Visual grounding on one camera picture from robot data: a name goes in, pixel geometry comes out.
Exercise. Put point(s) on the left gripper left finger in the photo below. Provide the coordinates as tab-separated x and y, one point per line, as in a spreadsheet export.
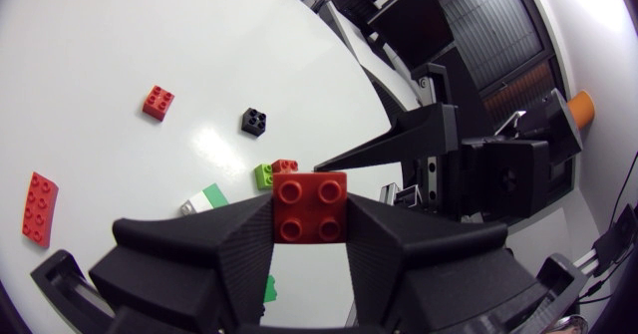
199	264

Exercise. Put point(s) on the black toy brick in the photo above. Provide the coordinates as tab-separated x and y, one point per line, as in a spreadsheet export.
253	122

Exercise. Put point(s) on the orange cylinder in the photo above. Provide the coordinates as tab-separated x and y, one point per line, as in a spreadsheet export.
582	109

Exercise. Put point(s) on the white toy brick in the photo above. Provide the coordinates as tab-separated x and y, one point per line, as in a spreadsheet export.
198	204

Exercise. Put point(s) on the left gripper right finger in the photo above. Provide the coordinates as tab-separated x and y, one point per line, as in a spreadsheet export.
423	269

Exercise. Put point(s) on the dark screen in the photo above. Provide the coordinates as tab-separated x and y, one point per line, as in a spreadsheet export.
411	25

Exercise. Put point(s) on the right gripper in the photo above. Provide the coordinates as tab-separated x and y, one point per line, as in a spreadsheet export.
498	179

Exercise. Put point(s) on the lime green toy brick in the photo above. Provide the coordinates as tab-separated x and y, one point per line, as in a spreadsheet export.
263	177

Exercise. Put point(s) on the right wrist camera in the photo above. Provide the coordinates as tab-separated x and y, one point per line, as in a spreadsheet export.
558	124

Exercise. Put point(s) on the long red toy brick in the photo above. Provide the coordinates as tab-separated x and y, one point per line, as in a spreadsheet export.
40	209

